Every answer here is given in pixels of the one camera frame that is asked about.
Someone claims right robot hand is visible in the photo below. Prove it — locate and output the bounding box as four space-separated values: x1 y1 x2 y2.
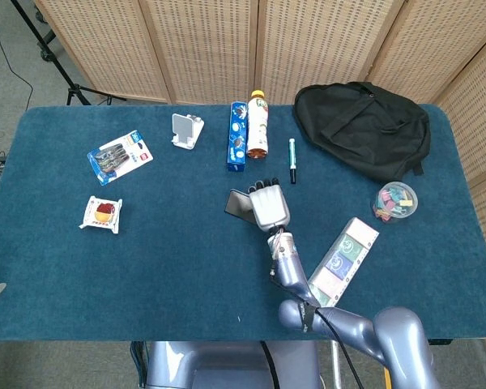
246 177 291 233

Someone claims teal smartphone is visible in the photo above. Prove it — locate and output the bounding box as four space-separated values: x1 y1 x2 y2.
224 189 257 224

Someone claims green marker pen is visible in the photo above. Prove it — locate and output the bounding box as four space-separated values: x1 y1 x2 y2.
288 138 298 186

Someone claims tissue pack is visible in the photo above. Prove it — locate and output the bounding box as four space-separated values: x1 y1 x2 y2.
307 216 380 308

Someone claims white phone stand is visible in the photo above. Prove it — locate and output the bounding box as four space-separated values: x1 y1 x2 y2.
170 113 206 151

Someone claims blue Oreo cookie box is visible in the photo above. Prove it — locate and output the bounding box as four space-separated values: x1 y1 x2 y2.
226 100 249 173

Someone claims tea drink bottle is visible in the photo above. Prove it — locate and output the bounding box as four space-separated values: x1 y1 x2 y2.
246 89 271 160

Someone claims blue table cloth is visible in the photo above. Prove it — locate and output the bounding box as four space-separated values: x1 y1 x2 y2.
0 103 486 344

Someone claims black backpack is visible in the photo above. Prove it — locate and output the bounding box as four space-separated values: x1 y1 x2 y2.
292 81 432 183

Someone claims jar of colourful clips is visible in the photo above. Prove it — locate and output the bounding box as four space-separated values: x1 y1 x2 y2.
372 181 419 224

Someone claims white snack packet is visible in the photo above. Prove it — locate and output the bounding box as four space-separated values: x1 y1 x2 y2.
79 195 124 235

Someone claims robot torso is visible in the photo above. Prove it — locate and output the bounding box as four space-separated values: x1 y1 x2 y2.
131 340 333 389

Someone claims wicker folding screen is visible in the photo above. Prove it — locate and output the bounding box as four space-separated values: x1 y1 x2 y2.
34 0 486 389

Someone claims metal table leg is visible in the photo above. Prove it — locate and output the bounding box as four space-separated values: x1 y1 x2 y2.
330 340 344 389

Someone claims black tripod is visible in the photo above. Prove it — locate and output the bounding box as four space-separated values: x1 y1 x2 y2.
10 0 127 107

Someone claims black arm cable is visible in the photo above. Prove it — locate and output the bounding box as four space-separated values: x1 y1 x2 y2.
269 275 365 389

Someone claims black floor cable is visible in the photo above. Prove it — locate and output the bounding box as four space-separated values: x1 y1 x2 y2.
0 0 36 113

